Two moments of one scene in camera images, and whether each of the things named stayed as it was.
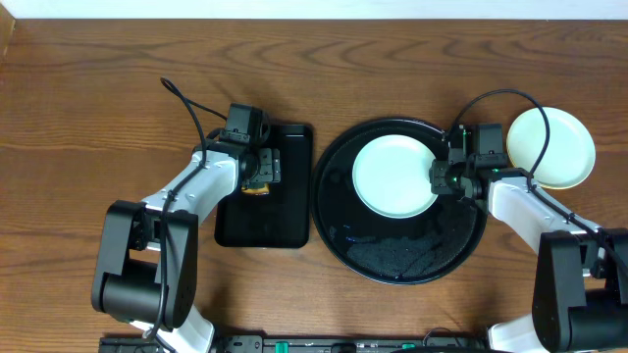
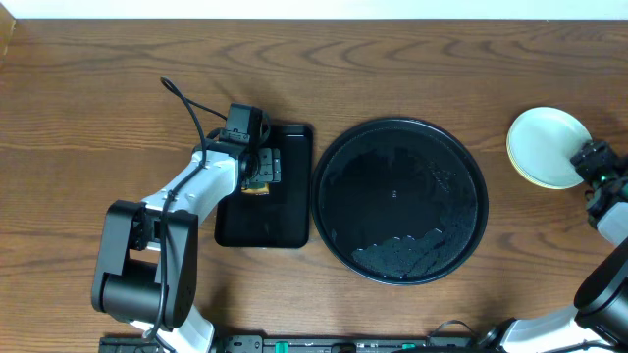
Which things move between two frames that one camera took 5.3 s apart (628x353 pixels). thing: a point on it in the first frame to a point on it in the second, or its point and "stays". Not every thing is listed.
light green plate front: (391, 176) to (541, 143)
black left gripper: (270, 165) stays
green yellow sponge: (257, 191) stays
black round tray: (386, 250) stays
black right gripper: (437, 174) to (595, 154)
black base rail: (303, 343) stays
